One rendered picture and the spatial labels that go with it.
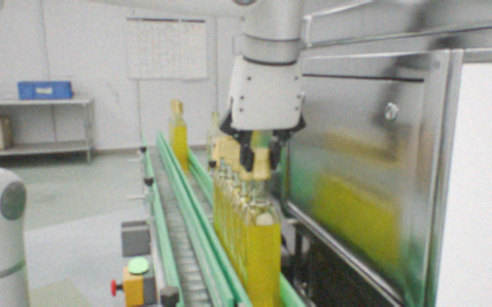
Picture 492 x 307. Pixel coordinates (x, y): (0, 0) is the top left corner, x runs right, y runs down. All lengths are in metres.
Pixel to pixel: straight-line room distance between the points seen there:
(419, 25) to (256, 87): 0.21
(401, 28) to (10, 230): 0.61
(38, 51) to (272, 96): 6.11
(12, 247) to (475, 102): 0.64
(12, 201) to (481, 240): 0.60
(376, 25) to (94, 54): 6.04
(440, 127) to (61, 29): 6.27
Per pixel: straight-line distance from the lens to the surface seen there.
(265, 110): 0.58
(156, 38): 6.50
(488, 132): 0.44
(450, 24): 0.49
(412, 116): 0.52
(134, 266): 1.03
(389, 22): 0.57
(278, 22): 0.54
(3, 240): 0.72
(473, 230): 0.46
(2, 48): 6.69
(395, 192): 0.55
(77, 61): 6.53
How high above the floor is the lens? 1.30
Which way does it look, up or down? 12 degrees down
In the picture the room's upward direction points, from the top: straight up
